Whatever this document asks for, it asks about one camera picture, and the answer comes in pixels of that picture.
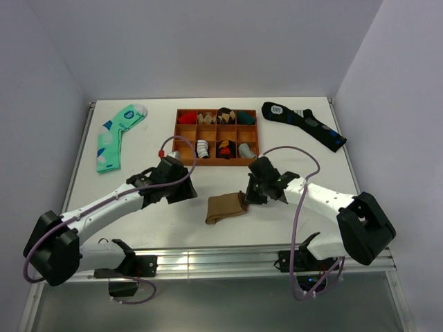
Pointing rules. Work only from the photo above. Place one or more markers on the tan brown ribbed sock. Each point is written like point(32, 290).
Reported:
point(226, 206)

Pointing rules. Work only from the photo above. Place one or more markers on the orange compartment tray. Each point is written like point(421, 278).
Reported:
point(187, 136)

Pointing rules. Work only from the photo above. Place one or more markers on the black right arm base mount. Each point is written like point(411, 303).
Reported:
point(303, 262)

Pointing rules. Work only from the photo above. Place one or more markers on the aluminium table edge rail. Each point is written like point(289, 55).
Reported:
point(177, 233)

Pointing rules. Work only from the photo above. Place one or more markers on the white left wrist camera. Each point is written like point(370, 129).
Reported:
point(174, 154)

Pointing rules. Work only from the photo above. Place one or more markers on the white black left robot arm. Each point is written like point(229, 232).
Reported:
point(57, 247)

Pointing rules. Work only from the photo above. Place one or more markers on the white striped rolled sock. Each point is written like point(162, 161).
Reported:
point(202, 149)

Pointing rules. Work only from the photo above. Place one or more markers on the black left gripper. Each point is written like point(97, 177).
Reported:
point(187, 191)

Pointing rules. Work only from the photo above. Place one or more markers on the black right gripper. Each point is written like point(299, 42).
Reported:
point(251, 197)

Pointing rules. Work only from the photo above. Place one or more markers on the mint green patterned sock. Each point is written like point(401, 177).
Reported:
point(108, 157)

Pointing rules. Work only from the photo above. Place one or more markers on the beige argyle rolled sock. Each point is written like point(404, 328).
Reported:
point(206, 117)

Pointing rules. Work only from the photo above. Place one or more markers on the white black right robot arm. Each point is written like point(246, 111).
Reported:
point(355, 226)

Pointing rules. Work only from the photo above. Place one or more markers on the brown argyle rolled sock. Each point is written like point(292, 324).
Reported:
point(225, 116)

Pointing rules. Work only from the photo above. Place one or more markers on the black blue patterned sock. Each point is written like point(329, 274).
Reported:
point(305, 120)

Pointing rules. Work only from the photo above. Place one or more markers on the black red argyle rolled sock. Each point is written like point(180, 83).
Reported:
point(226, 149)

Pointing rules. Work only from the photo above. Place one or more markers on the grey rolled sock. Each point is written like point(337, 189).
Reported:
point(246, 152)

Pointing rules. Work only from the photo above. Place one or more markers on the dark teal rolled sock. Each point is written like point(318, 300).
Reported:
point(244, 118)

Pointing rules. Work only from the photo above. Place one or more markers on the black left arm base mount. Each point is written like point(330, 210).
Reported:
point(129, 278)

